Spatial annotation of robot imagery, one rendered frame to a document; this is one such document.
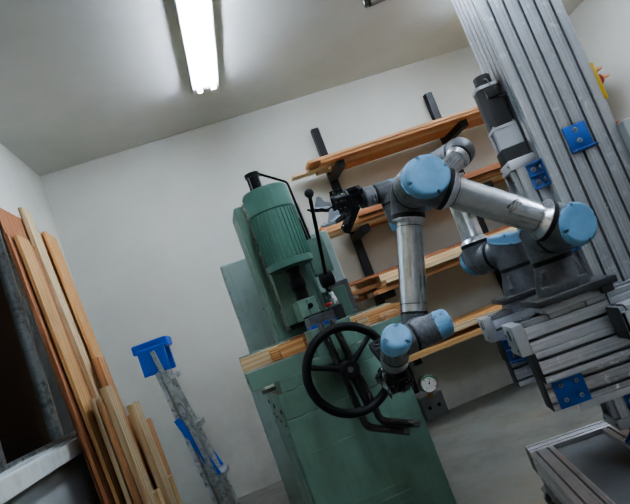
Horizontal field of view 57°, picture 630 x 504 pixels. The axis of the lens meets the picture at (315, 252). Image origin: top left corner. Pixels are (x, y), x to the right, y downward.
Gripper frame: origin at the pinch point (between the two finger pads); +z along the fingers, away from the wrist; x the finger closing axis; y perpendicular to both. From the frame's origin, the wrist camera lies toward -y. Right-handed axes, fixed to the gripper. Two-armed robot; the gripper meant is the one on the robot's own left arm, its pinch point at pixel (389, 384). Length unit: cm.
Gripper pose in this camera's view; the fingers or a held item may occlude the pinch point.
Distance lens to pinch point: 179.2
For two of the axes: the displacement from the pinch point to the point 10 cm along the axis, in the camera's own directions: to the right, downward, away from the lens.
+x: 9.1, -3.8, 1.8
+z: 0.9, 5.8, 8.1
